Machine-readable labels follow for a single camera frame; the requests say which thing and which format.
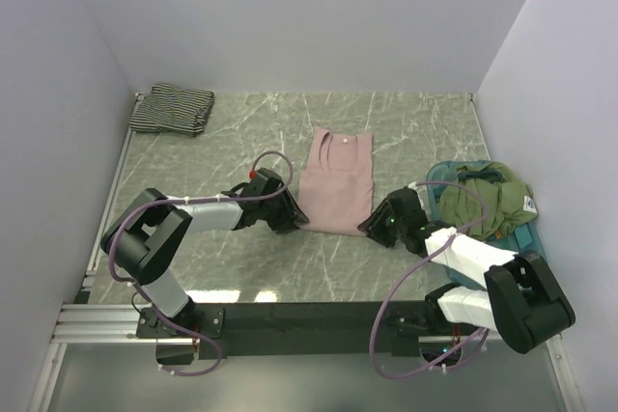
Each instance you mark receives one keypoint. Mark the teal plastic bin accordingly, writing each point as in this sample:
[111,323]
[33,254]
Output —
[524,238]

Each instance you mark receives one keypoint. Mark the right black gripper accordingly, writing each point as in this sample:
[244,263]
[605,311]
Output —
[373,225]

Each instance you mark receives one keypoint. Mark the black base beam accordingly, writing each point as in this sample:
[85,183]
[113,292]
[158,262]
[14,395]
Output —
[277,328]

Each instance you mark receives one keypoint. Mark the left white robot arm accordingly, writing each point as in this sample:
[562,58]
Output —
[144,240]

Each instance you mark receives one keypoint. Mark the pink tank top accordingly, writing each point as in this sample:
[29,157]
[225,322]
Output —
[336,187]

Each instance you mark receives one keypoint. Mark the striped folded tank top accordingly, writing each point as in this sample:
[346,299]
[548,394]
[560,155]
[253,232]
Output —
[170,109]

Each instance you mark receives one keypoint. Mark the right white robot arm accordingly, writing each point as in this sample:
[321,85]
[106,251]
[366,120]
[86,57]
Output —
[513,293]

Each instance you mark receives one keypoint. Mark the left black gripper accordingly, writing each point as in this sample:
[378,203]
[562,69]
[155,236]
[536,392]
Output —
[290,212]

